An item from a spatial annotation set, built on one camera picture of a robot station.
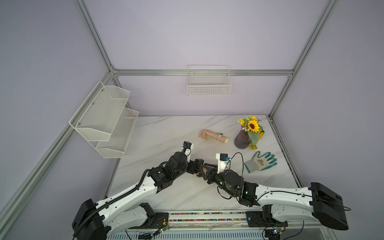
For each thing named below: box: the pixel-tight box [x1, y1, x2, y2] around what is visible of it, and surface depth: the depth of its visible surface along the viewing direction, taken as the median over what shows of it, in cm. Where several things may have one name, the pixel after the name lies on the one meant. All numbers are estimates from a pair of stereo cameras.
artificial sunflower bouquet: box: [238, 115, 263, 146], surface depth 82 cm
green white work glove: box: [244, 151, 278, 174], surface depth 95 cm
